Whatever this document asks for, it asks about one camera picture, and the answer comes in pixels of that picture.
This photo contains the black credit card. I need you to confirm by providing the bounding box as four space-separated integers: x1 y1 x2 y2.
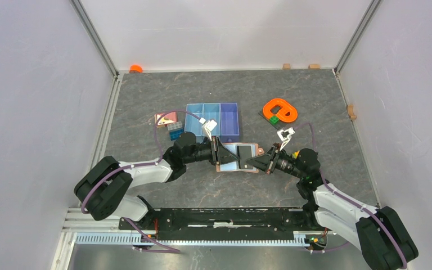
236 145 253 170

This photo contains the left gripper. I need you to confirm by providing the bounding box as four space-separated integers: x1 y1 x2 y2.
183 135 239 165

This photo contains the dark transparent base plate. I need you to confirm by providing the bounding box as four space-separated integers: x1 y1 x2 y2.
258 110 288 130

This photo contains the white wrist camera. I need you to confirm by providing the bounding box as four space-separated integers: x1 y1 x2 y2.
199 117 218 141
277 127 295 150

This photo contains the orange plastic ring toy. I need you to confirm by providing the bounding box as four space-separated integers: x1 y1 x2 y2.
262 98 299 123

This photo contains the blue purple drawer organizer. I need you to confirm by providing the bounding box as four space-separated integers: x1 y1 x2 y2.
186 103 240 143

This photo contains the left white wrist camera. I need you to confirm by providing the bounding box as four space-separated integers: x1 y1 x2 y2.
199 117 218 141

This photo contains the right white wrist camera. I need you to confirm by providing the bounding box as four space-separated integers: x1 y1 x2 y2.
277 127 295 150

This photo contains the blue toy brick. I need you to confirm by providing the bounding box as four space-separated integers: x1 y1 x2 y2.
169 129 184 141

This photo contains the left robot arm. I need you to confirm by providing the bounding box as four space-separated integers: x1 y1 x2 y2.
74 132 240 229

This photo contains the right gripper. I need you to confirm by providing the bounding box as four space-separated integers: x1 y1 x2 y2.
245 143 304 179

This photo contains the white cable duct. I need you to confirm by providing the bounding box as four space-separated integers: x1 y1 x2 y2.
75 232 309 248

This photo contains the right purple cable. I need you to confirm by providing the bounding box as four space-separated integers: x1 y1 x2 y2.
292 122 410 270

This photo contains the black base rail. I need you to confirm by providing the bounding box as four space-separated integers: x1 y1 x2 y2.
135 207 329 240

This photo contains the green toy brick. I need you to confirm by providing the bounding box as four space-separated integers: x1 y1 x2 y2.
269 115 280 125

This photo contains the clear toy brick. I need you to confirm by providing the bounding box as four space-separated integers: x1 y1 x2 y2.
166 121 183 132

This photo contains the brown leather card holder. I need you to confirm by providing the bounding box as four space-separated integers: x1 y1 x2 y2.
216 142 264 173

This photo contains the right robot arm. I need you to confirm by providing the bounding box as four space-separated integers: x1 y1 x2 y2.
246 143 419 269

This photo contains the wooden arch block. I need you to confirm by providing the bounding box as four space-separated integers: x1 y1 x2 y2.
346 104 357 121

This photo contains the pink wooden puzzle block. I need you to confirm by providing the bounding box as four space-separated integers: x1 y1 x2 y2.
154 112 178 128

